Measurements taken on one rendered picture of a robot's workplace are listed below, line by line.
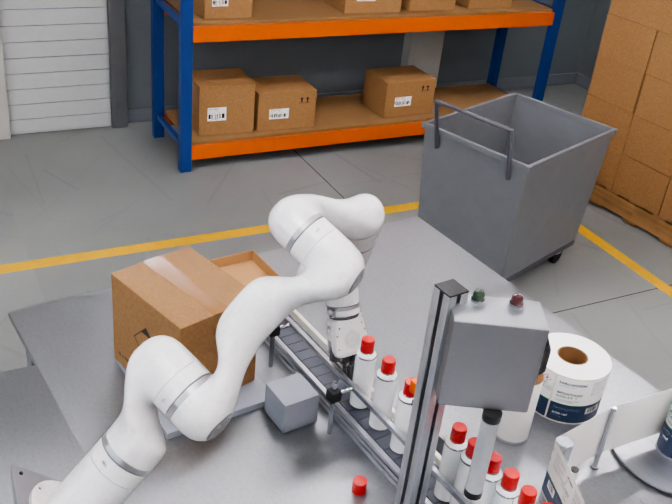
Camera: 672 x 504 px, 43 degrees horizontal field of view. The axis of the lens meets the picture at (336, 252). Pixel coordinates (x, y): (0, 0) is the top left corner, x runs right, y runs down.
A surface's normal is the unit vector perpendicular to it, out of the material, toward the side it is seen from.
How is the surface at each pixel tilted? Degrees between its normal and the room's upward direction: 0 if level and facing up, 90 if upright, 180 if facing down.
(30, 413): 0
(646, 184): 90
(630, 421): 90
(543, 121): 86
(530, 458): 0
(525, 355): 90
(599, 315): 0
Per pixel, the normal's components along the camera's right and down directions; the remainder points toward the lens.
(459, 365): -0.04, 0.50
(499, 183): -0.70, 0.36
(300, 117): 0.42, 0.49
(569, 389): -0.28, 0.46
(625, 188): -0.84, 0.20
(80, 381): 0.10, -0.86
